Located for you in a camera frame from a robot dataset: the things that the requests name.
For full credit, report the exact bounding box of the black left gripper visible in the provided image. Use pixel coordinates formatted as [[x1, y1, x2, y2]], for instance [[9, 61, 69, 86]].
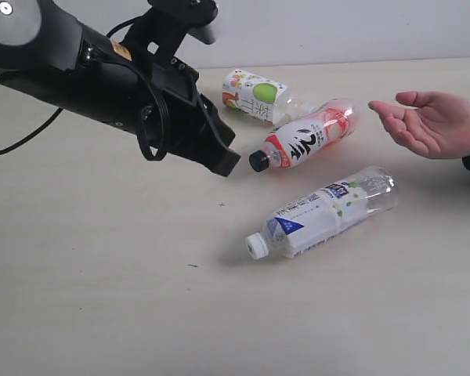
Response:
[[101, 57, 241, 177]]

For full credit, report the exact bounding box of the clear bottle white blue label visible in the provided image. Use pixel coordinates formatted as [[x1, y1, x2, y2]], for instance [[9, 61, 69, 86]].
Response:
[[245, 166, 398, 260]]

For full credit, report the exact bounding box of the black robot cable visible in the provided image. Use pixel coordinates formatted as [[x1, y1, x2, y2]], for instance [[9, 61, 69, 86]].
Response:
[[0, 19, 169, 162]]

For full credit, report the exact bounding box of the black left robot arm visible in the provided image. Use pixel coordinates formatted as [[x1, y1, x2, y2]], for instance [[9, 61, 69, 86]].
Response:
[[0, 1, 240, 176]]

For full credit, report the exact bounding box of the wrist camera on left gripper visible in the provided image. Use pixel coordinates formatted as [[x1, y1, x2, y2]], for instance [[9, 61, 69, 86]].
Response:
[[122, 0, 219, 67]]

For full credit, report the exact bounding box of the tea bottle green apple label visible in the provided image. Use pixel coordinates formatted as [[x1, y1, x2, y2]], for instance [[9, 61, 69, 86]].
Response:
[[221, 69, 321, 125]]

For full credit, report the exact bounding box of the person's open hand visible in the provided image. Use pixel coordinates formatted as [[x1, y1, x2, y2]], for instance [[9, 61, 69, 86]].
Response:
[[368, 91, 470, 160]]

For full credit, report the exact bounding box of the peach bottle black cap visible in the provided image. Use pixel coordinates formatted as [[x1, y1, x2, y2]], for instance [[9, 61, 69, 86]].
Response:
[[248, 99, 360, 172]]

